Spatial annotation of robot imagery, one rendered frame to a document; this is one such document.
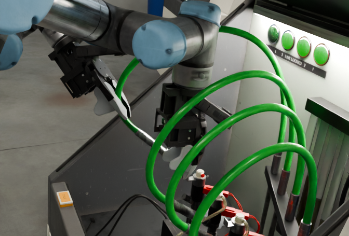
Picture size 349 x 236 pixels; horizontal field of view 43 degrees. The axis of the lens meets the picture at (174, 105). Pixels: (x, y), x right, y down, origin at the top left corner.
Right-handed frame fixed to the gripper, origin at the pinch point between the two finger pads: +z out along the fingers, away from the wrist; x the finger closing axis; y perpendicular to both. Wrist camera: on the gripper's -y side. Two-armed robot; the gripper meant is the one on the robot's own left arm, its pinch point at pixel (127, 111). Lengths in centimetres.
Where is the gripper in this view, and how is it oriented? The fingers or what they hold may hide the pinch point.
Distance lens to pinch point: 96.4
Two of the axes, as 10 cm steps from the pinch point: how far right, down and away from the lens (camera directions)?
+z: 5.6, 8.3, 0.1
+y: -8.1, 5.5, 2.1
